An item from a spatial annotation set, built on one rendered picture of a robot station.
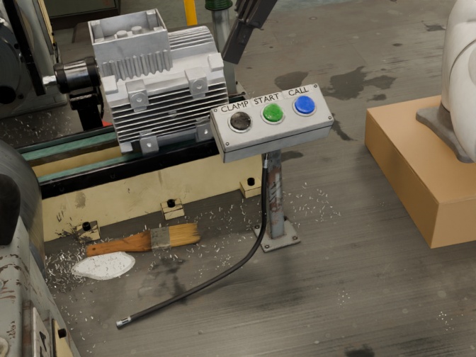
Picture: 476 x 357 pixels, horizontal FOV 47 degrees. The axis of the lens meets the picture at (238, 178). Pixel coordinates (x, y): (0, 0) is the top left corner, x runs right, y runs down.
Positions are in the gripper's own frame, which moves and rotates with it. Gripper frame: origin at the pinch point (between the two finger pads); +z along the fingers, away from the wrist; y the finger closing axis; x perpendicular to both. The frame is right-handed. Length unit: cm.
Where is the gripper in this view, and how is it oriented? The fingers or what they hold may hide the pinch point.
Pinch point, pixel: (236, 42)
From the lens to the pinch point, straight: 94.3
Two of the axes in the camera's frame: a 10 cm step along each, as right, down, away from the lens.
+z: -4.0, 8.0, 4.4
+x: 8.7, 1.7, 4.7
